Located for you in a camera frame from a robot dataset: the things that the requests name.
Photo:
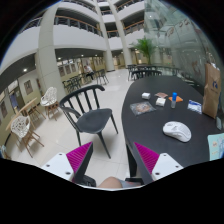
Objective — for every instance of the green potted palm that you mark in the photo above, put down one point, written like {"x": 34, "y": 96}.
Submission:
{"x": 146, "y": 47}

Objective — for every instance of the brown paper bag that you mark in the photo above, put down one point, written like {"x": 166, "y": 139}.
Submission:
{"x": 212, "y": 90}

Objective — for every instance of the black plastic chair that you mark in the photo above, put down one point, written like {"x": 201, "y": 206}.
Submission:
{"x": 82, "y": 109}

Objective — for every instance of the white computer mouse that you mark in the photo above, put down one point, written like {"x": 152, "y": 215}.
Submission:
{"x": 177, "y": 130}

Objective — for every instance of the seated person in white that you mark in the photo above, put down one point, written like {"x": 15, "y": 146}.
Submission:
{"x": 89, "y": 71}

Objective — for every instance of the white square box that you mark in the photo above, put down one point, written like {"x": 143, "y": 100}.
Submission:
{"x": 160, "y": 102}

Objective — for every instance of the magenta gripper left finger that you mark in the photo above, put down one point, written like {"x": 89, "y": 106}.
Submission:
{"x": 70, "y": 166}

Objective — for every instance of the small white box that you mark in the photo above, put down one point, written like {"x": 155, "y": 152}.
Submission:
{"x": 146, "y": 96}

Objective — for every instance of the blue capped small bottle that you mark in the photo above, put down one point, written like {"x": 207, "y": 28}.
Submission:
{"x": 173, "y": 101}

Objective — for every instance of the white lattice chair far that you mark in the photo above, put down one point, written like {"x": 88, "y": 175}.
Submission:
{"x": 49, "y": 100}

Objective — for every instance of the blue white packet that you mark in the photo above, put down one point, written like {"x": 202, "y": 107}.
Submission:
{"x": 195, "y": 106}

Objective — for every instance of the white lattice chair near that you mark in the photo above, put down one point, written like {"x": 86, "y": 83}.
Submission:
{"x": 21, "y": 127}

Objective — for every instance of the light blue booklet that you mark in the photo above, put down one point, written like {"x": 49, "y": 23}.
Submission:
{"x": 216, "y": 146}

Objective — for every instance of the person's bare knee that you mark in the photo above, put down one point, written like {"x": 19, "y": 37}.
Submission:
{"x": 111, "y": 182}

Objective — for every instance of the white lattice chair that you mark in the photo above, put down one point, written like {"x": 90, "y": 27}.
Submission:
{"x": 21, "y": 127}
{"x": 49, "y": 100}

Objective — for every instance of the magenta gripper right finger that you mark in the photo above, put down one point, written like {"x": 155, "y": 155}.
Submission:
{"x": 158, "y": 165}

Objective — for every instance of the clear plastic snack bag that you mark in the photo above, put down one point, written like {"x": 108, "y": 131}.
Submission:
{"x": 141, "y": 108}

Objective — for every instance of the brown small packet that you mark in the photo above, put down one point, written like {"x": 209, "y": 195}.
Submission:
{"x": 161, "y": 95}

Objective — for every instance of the wooden cafe table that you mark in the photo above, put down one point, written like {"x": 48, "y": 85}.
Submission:
{"x": 31, "y": 106}

